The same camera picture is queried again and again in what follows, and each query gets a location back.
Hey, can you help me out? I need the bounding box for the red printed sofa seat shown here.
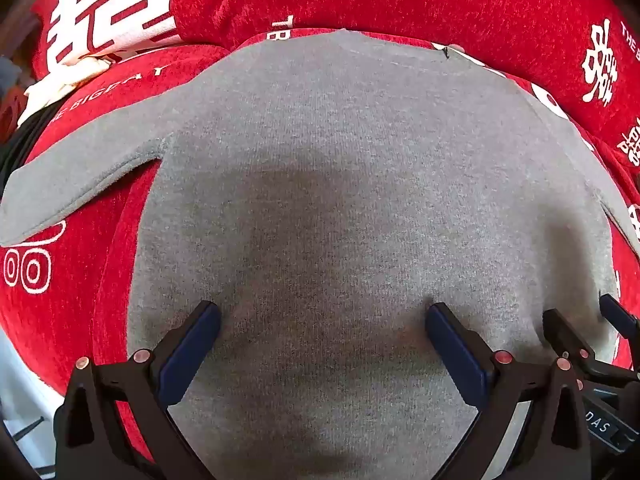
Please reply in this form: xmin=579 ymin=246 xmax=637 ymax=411
xmin=0 ymin=30 xmax=640 ymax=466

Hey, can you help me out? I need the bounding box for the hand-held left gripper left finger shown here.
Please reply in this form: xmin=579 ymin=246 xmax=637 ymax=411
xmin=54 ymin=300 xmax=222 ymax=480

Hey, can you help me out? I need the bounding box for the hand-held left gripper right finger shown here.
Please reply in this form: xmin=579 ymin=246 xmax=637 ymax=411
xmin=425 ymin=302 xmax=593 ymax=480

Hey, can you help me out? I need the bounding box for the black cloth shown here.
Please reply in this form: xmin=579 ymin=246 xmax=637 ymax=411
xmin=0 ymin=105 xmax=63 ymax=186

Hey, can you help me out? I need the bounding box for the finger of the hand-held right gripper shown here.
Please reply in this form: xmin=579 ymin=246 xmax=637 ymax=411
xmin=542 ymin=308 xmax=640 ymax=388
xmin=599 ymin=292 xmax=640 ymax=341

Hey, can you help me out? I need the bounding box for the grey sweater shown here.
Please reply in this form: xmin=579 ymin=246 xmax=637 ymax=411
xmin=0 ymin=29 xmax=640 ymax=480

